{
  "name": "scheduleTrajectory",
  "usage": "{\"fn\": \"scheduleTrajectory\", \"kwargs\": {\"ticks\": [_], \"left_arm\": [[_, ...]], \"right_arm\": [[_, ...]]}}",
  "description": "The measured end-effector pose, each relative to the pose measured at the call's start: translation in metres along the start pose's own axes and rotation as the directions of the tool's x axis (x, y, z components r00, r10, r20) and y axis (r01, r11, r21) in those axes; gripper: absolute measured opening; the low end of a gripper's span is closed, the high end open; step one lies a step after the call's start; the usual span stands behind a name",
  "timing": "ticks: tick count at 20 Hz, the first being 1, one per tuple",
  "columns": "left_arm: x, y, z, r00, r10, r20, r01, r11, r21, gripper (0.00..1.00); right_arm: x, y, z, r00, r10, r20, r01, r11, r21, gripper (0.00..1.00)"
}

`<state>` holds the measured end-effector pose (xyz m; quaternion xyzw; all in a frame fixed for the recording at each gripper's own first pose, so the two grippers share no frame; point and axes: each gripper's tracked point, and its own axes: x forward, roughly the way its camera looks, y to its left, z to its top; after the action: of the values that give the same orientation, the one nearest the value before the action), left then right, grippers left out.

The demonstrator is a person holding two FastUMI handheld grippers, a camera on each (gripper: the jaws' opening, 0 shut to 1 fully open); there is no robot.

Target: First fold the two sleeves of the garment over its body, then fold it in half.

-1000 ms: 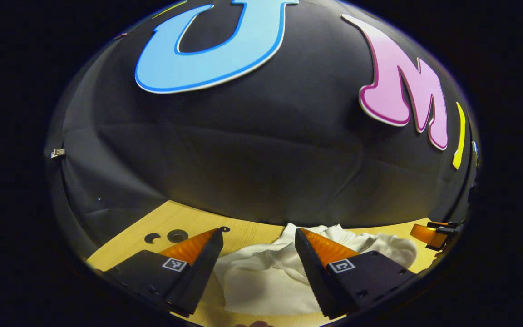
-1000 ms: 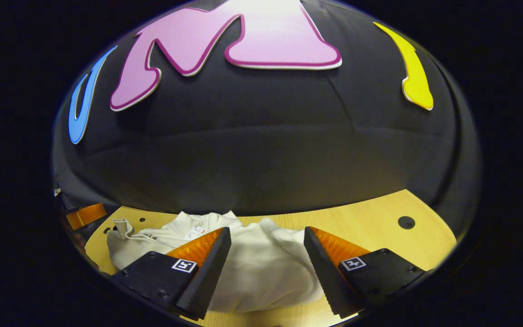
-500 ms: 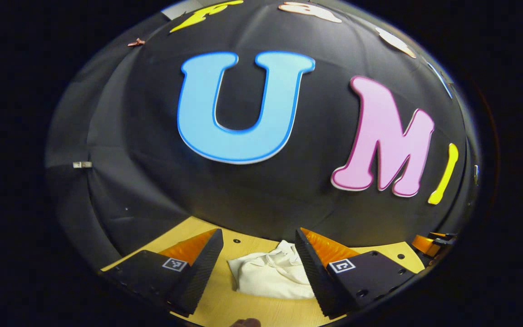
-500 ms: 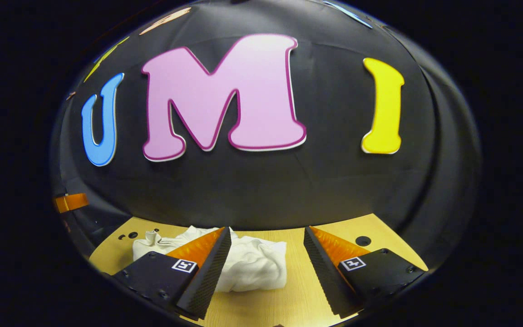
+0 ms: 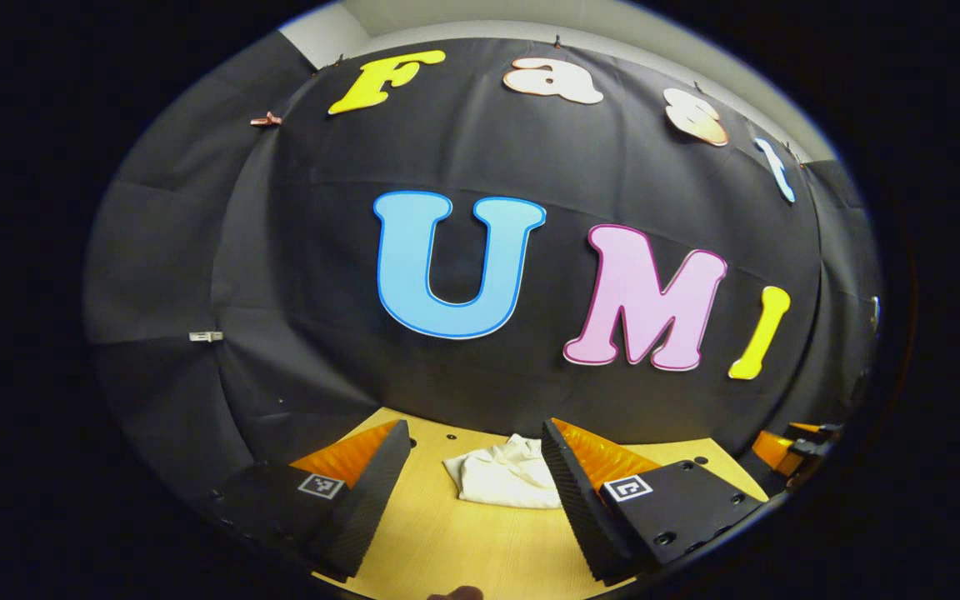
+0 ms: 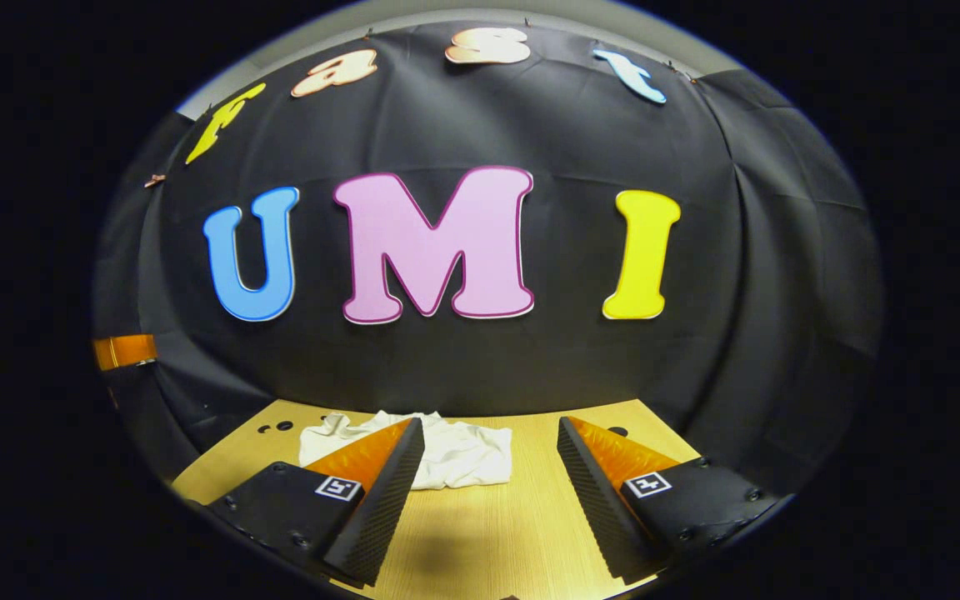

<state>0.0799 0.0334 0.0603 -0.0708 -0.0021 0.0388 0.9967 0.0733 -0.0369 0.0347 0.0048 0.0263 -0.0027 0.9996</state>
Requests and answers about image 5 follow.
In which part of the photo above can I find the black stand pole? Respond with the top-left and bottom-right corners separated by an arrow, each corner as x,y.
851,293 -> 883,409

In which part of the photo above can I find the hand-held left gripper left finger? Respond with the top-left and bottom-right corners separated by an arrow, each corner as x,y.
205,419 -> 412,582

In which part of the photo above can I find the white sweatshirt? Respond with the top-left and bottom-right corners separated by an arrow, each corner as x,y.
443,433 -> 564,510

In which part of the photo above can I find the black backdrop cloth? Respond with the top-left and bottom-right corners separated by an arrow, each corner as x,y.
84,33 -> 883,501

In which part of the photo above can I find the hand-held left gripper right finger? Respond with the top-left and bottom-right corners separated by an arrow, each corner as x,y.
541,418 -> 766,586

